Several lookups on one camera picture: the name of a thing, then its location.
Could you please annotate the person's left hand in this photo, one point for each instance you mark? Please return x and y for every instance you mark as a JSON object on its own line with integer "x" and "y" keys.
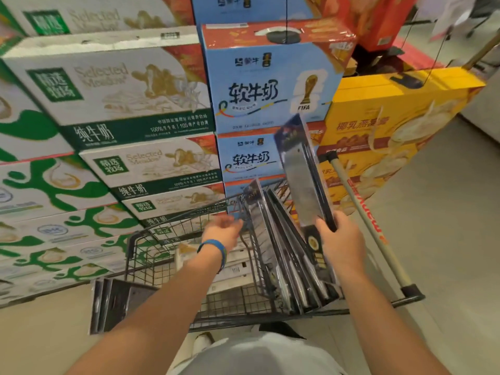
{"x": 224, "y": 232}

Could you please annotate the person's right hand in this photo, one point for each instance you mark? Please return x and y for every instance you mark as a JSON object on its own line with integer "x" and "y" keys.
{"x": 345, "y": 246}

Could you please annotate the pile of white knife packets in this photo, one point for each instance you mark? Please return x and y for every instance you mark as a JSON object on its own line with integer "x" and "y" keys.
{"x": 234, "y": 273}

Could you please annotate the black cleaver packets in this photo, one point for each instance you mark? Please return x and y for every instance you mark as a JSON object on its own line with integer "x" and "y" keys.
{"x": 125, "y": 304}
{"x": 273, "y": 249}

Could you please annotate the black packaged cleaver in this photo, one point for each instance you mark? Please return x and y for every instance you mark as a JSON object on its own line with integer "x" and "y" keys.
{"x": 302, "y": 179}

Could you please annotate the person's left forearm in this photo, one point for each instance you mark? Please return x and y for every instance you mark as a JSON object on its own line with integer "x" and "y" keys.
{"x": 156, "y": 320}

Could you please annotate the person's right forearm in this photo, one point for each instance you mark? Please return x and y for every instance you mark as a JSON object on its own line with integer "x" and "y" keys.
{"x": 383, "y": 328}

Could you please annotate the blue wristband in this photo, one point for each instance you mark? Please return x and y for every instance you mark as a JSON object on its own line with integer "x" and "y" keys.
{"x": 215, "y": 249}

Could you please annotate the black shorts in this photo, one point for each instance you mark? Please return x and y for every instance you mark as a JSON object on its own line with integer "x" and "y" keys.
{"x": 281, "y": 330}

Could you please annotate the white left shoe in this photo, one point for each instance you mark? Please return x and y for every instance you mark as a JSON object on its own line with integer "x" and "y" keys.
{"x": 203, "y": 343}

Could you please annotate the white shirt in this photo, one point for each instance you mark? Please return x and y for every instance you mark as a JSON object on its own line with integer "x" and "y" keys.
{"x": 265, "y": 359}

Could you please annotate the stack of yellow cartons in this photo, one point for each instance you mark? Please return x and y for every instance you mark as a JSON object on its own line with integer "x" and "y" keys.
{"x": 390, "y": 113}

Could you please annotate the stack of light blue cartons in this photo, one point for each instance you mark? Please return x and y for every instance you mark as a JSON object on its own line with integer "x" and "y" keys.
{"x": 254, "y": 81}

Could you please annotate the stack of dark green cartons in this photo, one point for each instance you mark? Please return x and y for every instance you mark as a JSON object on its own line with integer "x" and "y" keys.
{"x": 117, "y": 85}

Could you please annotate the red carton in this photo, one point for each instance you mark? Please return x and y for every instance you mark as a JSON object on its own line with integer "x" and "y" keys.
{"x": 371, "y": 19}

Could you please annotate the white hanging sign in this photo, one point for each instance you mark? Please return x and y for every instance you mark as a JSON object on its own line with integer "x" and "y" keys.
{"x": 453, "y": 15}

